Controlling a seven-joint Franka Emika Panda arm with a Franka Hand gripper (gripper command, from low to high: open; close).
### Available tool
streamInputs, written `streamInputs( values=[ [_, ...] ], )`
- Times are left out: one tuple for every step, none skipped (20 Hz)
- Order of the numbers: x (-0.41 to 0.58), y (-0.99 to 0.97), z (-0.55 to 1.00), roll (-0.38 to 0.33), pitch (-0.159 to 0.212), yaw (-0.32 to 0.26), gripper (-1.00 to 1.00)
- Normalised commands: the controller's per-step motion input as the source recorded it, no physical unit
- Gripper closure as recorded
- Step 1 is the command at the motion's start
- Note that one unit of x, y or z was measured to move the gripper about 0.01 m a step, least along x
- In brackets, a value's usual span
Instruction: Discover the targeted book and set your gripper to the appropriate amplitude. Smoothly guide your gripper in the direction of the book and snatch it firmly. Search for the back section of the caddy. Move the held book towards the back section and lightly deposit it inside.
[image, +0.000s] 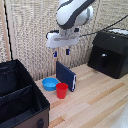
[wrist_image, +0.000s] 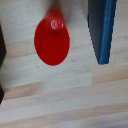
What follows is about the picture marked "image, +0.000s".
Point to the white object on black box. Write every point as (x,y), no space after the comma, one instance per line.
(119,31)

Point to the black fabric divided storage box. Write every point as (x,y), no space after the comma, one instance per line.
(18,96)

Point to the blue plastic bowl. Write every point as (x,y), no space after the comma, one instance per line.
(49,83)

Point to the beige woven folding screen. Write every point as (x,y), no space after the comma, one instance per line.
(30,40)

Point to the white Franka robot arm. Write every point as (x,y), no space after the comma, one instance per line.
(71,11)

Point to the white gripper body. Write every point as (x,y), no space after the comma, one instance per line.
(61,39)

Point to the red plastic cup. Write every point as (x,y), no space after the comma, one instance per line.
(62,90)

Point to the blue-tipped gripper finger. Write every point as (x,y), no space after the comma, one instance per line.
(67,51)
(55,53)

